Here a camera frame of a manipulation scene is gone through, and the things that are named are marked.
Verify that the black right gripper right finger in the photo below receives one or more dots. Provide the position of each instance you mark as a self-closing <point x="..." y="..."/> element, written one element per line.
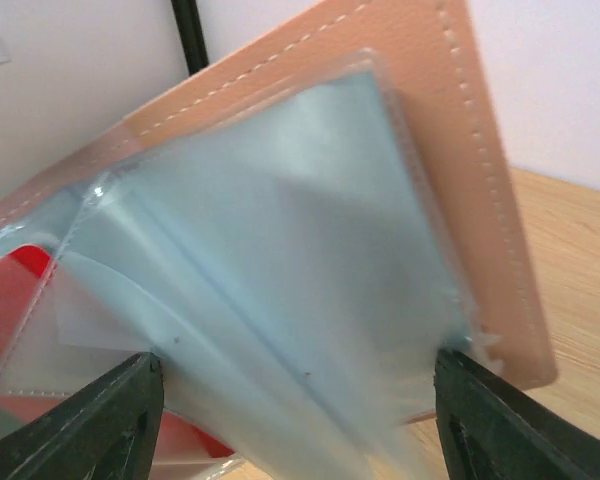
<point x="488" y="429"/>

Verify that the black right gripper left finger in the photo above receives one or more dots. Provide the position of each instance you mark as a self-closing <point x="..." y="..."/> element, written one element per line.
<point x="106" y="430"/>

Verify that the pink card holder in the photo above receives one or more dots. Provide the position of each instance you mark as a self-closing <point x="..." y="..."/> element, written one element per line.
<point x="294" y="233"/>

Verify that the black left frame post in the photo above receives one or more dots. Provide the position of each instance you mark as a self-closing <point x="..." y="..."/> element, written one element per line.
<point x="188" y="20"/>

